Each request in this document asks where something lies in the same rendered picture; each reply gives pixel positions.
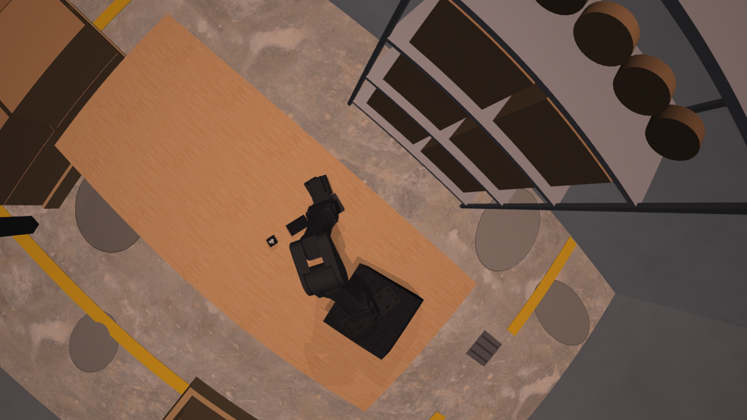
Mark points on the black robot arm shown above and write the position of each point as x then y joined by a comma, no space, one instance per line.
331,276

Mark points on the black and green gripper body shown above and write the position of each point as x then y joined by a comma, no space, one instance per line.
339,203

